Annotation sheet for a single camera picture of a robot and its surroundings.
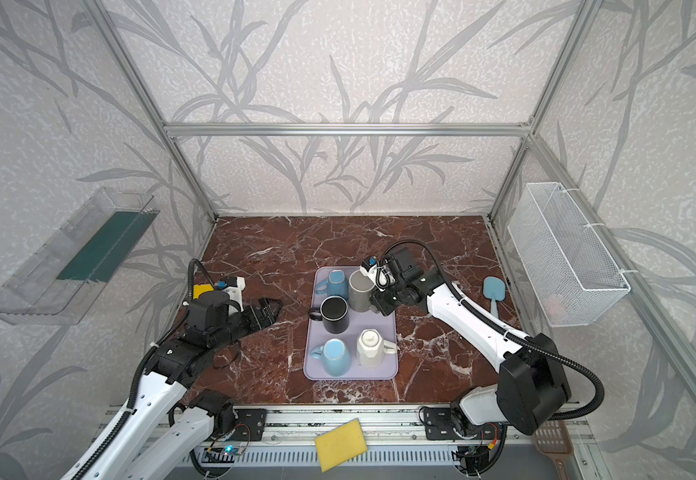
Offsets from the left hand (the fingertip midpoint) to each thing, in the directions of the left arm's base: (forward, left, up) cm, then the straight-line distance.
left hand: (277, 299), depth 76 cm
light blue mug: (-12, -15, -9) cm, 21 cm away
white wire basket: (-3, -65, +18) cm, 68 cm away
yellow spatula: (+13, +32, -19) cm, 39 cm away
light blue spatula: (+14, -66, -18) cm, 70 cm away
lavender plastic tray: (0, -18, -19) cm, 26 cm away
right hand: (+6, -25, -4) cm, 26 cm away
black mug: (0, -14, -9) cm, 16 cm away
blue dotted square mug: (+11, -14, -11) cm, 20 cm away
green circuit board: (-32, +12, -20) cm, 40 cm away
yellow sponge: (-30, -17, -17) cm, 38 cm away
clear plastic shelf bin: (-4, +43, +13) cm, 45 cm away
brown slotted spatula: (-28, -69, -17) cm, 76 cm away
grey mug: (+4, -21, 0) cm, 22 cm away
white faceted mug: (-9, -24, -8) cm, 27 cm away
